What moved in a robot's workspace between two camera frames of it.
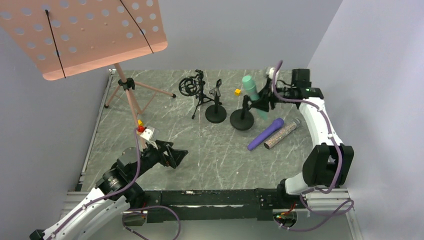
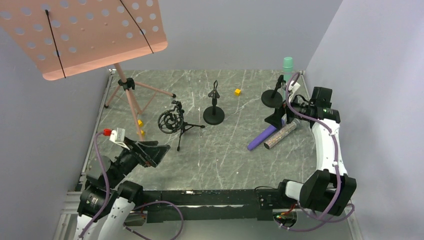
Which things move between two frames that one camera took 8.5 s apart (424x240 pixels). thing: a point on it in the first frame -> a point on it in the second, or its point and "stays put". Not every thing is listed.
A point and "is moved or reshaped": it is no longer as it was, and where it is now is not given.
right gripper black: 269,100 -> 281,110
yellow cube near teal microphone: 237,92 stays put
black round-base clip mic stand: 216,113 stays put
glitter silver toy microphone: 268,144 stays put
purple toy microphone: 277,124 stays put
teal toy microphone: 249,84 -> 287,68
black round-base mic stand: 242,119 is moved or reshaped
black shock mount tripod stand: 194,85 -> 171,121
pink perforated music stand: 64,38 stays put
